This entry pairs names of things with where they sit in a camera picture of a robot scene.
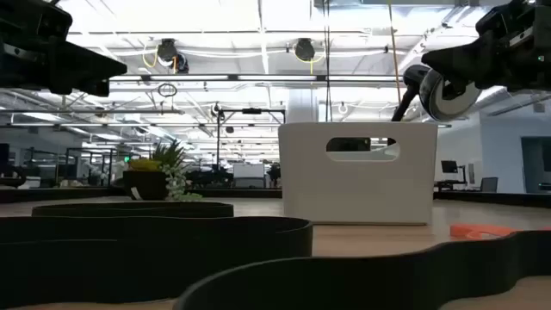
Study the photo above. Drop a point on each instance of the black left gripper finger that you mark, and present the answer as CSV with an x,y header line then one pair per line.
x,y
97,88
82,69

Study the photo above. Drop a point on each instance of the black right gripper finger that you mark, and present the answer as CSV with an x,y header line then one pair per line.
x,y
465,60
458,90

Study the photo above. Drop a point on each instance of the orange rubber band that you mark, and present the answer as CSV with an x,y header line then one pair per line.
x,y
473,230

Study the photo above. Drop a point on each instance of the white plastic bin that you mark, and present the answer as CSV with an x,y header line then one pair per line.
x,y
357,189

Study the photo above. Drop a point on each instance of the black computer monitor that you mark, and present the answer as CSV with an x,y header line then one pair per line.
x,y
449,166

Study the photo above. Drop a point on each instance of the grey office chair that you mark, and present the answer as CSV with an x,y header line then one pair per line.
x,y
489,184

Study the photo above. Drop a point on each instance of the potted succulent plant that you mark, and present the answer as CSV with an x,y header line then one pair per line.
x,y
144,185

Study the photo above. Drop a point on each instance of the white panel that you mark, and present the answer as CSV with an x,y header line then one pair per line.
x,y
249,174

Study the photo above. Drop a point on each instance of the black background station frame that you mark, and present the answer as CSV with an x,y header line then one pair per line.
x,y
218,142

